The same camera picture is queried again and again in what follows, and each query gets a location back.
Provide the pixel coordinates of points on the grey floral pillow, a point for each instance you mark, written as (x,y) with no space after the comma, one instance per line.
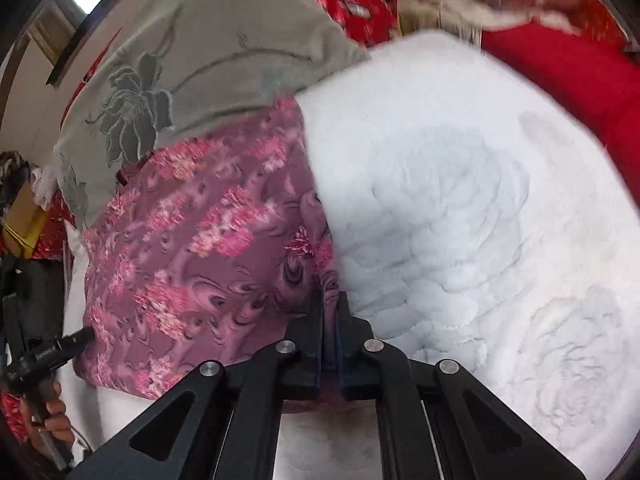
(225,35)

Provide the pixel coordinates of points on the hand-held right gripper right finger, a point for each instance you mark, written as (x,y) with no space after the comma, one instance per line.
(345,360)

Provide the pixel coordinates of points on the plain red cloth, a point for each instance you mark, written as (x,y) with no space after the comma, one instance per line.
(575,75)

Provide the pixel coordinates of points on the purple floral shirt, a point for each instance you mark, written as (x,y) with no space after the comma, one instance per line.
(200,260)

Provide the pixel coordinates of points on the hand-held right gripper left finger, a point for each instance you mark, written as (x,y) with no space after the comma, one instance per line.
(316,360)

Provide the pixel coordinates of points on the cream cloth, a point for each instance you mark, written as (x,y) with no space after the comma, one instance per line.
(475,15)

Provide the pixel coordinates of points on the person's left hand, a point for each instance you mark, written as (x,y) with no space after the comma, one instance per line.
(55,410)

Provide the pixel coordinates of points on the white plastic bag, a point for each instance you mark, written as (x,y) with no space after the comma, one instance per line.
(45,185)

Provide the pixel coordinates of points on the dark patterned clothes pile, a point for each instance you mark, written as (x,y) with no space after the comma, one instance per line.
(10,175)

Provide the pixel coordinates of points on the white quilted bedspread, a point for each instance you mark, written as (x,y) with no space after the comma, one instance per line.
(475,210)

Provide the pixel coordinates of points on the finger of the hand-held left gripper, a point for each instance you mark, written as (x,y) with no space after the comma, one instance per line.
(80,342)

